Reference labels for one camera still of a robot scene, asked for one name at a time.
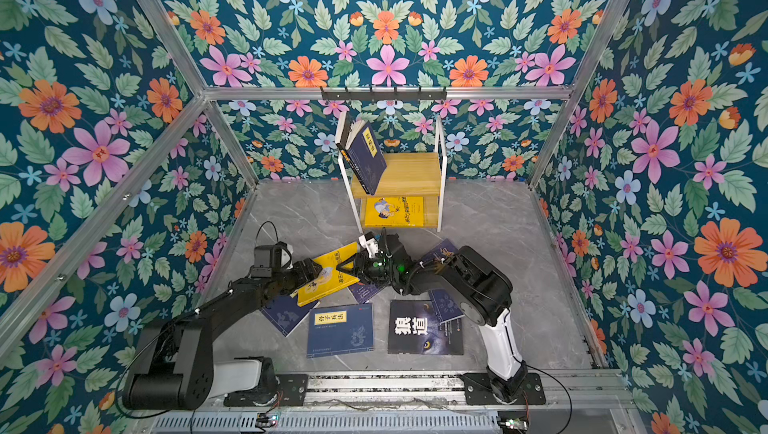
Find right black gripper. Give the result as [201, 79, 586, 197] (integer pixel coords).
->
[338, 253, 401, 284]

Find yellow cartoon cover book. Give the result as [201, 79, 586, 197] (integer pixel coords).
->
[297, 243, 359, 307]

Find navy book yellow label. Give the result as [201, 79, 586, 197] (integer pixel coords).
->
[345, 121, 387, 195]

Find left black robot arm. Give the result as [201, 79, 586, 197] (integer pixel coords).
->
[121, 242, 323, 411]

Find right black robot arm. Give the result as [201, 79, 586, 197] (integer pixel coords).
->
[336, 230, 528, 404]

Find dark illustrated cover book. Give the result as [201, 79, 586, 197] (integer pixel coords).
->
[348, 282, 382, 304]

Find yellow book under shelf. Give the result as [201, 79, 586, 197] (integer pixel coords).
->
[363, 196, 426, 228]

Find black wolf cover book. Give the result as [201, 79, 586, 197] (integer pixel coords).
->
[387, 300, 464, 356]

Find purple book under right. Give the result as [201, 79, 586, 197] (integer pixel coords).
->
[421, 239, 458, 265]

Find black book on shelf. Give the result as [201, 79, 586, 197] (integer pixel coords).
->
[335, 115, 354, 169]

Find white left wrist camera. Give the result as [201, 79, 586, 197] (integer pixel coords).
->
[268, 241, 293, 270]

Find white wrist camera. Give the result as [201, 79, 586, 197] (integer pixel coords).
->
[358, 231, 381, 259]
[268, 241, 293, 270]

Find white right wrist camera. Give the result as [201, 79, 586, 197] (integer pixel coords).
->
[358, 231, 381, 259]

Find wooden shelf white frame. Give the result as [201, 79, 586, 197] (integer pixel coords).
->
[338, 119, 448, 232]

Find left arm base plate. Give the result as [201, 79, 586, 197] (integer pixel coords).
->
[224, 373, 308, 408]

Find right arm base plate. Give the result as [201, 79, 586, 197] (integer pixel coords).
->
[459, 372, 547, 407]

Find black hook rail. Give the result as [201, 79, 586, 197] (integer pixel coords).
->
[320, 87, 448, 103]

